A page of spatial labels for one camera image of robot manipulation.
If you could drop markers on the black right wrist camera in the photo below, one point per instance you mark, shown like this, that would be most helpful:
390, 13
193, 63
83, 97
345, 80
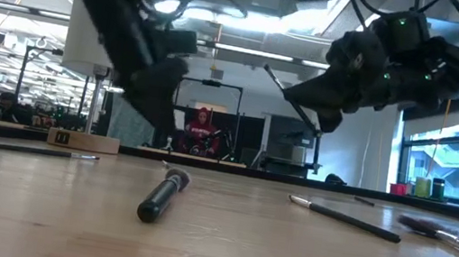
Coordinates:
401, 31

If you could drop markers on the green cup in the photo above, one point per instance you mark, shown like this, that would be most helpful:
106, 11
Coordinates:
422, 188

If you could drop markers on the long thin black makeup brush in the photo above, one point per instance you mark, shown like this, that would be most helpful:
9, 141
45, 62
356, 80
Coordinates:
26, 149
348, 219

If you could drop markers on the dark cup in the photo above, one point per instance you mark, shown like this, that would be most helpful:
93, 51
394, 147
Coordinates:
438, 189

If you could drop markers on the thick black makeup brush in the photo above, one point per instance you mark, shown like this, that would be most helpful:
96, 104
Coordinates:
160, 198

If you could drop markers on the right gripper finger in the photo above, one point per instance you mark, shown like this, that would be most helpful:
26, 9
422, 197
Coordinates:
331, 121
331, 91

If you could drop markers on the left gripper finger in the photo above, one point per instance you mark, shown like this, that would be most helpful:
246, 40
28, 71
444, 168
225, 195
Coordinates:
146, 109
167, 115

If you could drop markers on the grey-green hanging cloth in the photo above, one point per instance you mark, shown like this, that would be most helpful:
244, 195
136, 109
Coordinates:
124, 128

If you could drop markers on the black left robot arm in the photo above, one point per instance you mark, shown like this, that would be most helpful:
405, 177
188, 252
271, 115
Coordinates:
107, 1

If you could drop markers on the red container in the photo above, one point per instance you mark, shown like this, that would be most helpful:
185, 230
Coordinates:
397, 189

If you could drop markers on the black grey equipment cart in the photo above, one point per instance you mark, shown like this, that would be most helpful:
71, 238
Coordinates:
287, 155

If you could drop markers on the person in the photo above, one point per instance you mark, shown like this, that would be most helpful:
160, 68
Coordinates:
201, 135

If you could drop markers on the black metal frame stand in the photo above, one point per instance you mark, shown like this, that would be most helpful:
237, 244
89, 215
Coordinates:
20, 79
213, 83

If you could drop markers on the black aluminium table frame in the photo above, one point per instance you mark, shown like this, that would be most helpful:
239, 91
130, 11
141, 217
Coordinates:
294, 181

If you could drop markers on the small white background lamp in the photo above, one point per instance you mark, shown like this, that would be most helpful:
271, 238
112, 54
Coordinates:
179, 120

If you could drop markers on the small black rounded object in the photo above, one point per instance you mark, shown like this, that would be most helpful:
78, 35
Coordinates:
336, 180

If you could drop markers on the black partition panel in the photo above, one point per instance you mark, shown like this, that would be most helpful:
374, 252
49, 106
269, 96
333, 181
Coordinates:
246, 140

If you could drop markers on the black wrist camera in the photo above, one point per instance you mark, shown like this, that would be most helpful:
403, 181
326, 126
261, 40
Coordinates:
178, 41
401, 31

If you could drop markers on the short thin black makeup brush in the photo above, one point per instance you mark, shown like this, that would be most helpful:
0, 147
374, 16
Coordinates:
364, 201
165, 164

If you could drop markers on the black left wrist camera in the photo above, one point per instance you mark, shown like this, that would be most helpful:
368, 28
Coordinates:
178, 41

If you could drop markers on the fluffy brown-head makeup brush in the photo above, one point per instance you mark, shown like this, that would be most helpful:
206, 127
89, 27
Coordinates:
424, 226

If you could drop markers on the white table lamp wooden base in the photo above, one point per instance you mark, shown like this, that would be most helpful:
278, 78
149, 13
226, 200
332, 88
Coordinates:
87, 43

